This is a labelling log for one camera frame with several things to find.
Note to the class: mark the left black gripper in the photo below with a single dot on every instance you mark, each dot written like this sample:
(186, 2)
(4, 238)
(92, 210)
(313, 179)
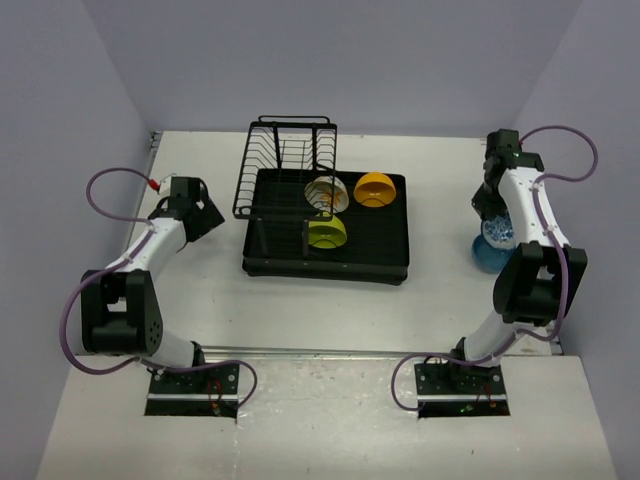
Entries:
(209, 218)

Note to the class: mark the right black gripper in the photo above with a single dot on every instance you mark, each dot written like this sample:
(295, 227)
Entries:
(486, 208)

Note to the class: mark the blue floral white bowl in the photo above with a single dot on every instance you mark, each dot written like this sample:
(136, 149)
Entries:
(498, 232)

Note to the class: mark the plain blue bowl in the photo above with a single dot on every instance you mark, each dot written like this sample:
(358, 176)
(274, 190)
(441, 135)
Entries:
(487, 258)

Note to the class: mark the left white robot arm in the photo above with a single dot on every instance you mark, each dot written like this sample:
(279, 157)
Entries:
(119, 309)

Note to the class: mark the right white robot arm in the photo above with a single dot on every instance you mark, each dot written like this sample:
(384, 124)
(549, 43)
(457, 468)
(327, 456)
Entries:
(538, 283)

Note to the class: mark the lime green bowl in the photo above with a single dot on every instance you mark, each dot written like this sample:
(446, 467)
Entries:
(327, 231)

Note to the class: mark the yellow floral white bowl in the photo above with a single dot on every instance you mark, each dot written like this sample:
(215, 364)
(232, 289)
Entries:
(327, 194)

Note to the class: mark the orange bowl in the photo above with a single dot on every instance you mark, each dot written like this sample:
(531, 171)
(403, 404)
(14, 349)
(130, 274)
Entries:
(375, 190)

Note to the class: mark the black plastic drain tray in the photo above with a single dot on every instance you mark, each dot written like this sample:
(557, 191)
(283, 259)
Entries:
(376, 250)

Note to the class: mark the black wire dish rack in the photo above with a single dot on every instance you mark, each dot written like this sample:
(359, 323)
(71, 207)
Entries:
(282, 154)

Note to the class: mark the metal table rail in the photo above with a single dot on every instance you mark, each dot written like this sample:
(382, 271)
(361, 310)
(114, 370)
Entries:
(220, 351)

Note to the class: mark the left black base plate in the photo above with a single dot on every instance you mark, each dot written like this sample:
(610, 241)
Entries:
(210, 393)

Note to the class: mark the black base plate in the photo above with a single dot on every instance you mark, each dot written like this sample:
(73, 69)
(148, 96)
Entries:
(448, 390)
(210, 393)

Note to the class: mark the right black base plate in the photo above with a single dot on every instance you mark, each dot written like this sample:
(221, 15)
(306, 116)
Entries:
(448, 390)

